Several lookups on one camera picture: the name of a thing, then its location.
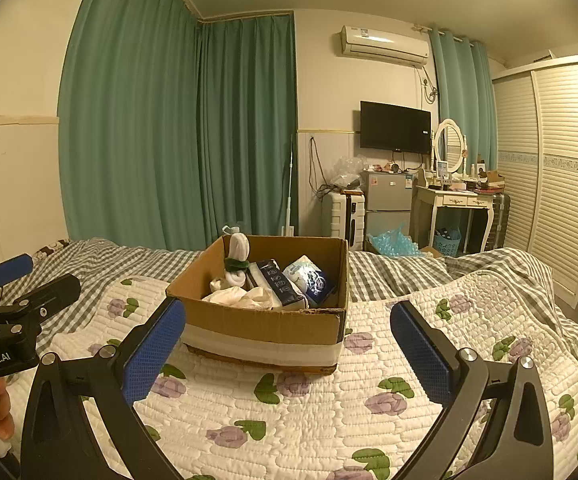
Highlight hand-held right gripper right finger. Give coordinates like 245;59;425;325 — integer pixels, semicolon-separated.
390;300;554;480

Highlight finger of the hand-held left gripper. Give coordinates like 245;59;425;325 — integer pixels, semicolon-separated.
0;274;83;323
0;254;35;295

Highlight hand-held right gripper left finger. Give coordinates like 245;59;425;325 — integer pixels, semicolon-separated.
19;297;188;480

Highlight white cloth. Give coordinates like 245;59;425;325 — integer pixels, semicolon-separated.
201;280;276;311

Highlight brown cardboard box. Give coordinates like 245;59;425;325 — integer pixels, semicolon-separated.
165;234;350;375

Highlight white sock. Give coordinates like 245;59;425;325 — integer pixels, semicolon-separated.
223;232;253;289

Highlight blue and white tissue pack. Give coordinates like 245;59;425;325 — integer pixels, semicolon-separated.
284;255;331;307

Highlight dark blue tissue pack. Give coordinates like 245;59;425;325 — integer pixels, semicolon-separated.
249;259;308;311

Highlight floral pillow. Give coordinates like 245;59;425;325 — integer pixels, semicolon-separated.
36;239;73;259

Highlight blue plastic bags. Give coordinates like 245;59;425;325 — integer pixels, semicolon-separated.
369;227;423;258

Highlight blue plastic basket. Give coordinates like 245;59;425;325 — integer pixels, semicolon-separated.
434;230;462;257

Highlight floral quilted bed cover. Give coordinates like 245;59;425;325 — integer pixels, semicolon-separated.
34;270;578;480

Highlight dark suitcase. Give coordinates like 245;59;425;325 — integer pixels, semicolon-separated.
489;192;512;252

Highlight white dressing table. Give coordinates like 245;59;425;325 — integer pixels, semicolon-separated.
414;180;502;257

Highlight white suitcase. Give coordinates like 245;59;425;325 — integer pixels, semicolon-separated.
321;191;368;254

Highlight grey small fridge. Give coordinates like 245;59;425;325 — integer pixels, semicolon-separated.
360;170;415;252

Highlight green curtain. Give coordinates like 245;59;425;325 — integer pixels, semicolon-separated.
429;30;496;173
196;14;300;252
58;0;205;252

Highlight clear plastic bag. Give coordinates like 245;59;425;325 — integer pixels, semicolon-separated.
329;156;366;189

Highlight white oval mirror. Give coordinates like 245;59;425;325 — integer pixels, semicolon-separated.
433;119;466;172

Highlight white mop pole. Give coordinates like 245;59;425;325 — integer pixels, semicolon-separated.
281;135;298;237

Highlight white louvred wardrobe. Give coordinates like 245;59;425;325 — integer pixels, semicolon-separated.
491;54;578;311

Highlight white air conditioner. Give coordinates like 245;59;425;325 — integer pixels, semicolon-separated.
340;25;431;67

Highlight hanging black cables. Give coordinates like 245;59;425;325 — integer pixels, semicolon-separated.
309;136;336;197

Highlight black wall television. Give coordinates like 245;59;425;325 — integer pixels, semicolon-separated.
360;101;432;156

